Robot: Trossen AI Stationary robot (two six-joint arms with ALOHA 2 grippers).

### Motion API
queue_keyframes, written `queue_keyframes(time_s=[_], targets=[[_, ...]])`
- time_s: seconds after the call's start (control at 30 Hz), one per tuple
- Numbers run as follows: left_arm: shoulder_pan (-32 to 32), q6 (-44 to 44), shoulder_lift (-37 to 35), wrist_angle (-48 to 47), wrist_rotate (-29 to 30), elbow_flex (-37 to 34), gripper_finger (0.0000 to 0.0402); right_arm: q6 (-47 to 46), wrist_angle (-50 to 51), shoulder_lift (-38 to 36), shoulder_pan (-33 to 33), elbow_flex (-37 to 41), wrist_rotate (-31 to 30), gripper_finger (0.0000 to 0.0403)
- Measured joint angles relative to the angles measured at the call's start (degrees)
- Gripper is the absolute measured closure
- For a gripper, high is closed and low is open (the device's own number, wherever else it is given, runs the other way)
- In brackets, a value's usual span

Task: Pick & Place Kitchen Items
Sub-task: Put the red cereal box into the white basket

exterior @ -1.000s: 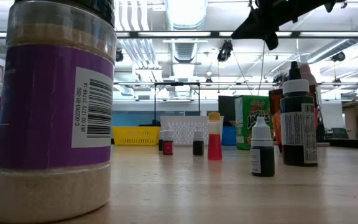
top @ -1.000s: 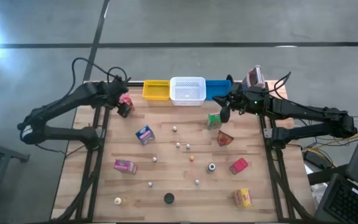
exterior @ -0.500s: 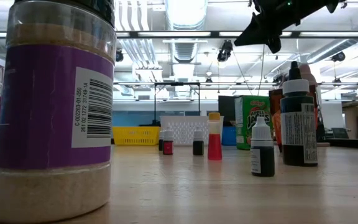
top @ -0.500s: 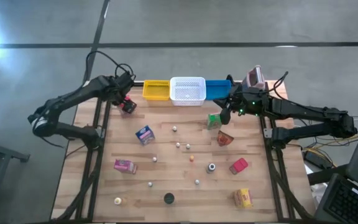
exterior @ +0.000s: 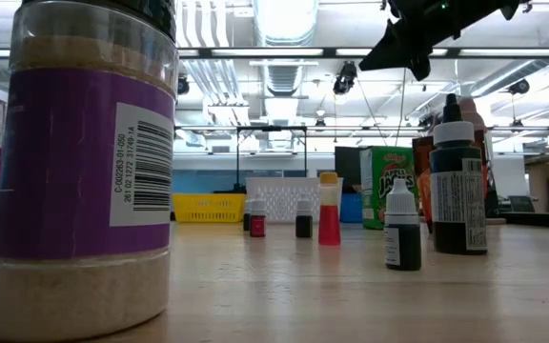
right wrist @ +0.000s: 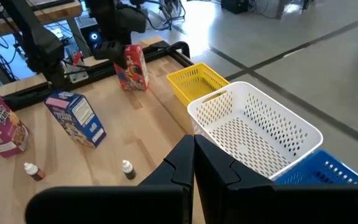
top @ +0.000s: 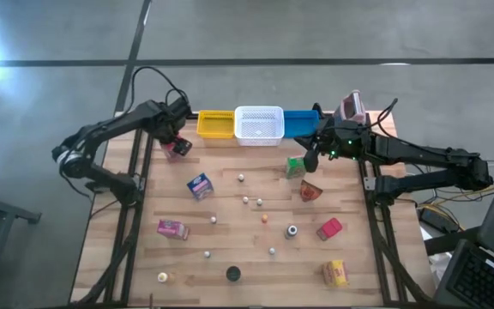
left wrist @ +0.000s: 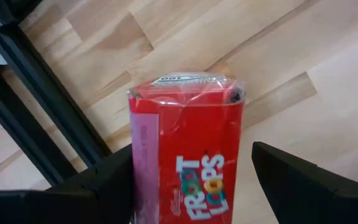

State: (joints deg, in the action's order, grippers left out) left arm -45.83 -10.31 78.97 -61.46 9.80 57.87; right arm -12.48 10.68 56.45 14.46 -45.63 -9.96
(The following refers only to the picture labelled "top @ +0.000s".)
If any black power brick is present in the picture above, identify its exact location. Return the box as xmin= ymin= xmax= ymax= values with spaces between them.
xmin=418 ymin=206 xmax=461 ymax=235

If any orange brown foil pouch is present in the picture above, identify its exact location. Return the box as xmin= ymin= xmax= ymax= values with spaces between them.
xmin=299 ymin=179 xmax=324 ymax=203

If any black metal stand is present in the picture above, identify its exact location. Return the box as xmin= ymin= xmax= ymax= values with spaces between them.
xmin=0 ymin=186 xmax=43 ymax=309

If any yellow box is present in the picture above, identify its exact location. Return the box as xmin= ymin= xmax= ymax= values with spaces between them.
xmin=321 ymin=258 xmax=351 ymax=288

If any black desk beam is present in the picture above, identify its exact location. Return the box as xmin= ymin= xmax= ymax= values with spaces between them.
xmin=423 ymin=226 xmax=482 ymax=257

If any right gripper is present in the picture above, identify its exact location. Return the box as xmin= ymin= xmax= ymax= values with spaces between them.
xmin=293 ymin=118 xmax=366 ymax=173

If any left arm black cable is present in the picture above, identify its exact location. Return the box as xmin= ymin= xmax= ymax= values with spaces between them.
xmin=130 ymin=65 xmax=190 ymax=113

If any dark grey open laptop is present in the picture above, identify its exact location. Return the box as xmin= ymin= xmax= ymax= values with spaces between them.
xmin=433 ymin=141 xmax=494 ymax=309

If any yellow cable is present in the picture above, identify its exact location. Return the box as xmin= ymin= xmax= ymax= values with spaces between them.
xmin=418 ymin=185 xmax=494 ymax=208

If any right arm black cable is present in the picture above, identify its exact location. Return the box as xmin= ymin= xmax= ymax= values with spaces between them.
xmin=373 ymin=97 xmax=399 ymax=138

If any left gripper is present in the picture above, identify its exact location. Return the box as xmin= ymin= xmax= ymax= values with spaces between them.
xmin=152 ymin=112 xmax=194 ymax=156

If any white plastic basket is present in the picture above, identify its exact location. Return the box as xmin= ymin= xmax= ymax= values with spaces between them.
xmin=234 ymin=106 xmax=286 ymax=147

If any green carton box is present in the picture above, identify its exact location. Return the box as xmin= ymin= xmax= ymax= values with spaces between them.
xmin=285 ymin=155 xmax=307 ymax=180

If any magenta pink carton box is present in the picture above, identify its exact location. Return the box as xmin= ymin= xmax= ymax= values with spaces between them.
xmin=156 ymin=219 xmax=190 ymax=241

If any white crumpled object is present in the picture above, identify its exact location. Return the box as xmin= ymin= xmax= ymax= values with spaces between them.
xmin=420 ymin=225 xmax=454 ymax=287

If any purple label spice jar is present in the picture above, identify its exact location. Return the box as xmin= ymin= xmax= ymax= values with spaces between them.
xmin=225 ymin=265 xmax=243 ymax=283

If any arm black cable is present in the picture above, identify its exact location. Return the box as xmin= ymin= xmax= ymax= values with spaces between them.
xmin=373 ymin=97 xmax=399 ymax=138
xmin=130 ymin=65 xmax=190 ymax=113

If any blue purple carton box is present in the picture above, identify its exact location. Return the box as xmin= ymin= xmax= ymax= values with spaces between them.
xmin=186 ymin=172 xmax=214 ymax=202

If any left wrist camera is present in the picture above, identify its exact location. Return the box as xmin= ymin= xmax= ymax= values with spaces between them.
xmin=166 ymin=96 xmax=193 ymax=122

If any blue plastic basket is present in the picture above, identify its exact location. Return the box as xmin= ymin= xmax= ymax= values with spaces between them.
xmin=283 ymin=110 xmax=321 ymax=139

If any black aluminium rig frame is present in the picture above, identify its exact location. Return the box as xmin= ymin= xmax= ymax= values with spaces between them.
xmin=69 ymin=101 xmax=435 ymax=308

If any yellow plastic basket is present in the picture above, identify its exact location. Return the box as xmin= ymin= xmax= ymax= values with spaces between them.
xmin=196 ymin=109 xmax=236 ymax=140

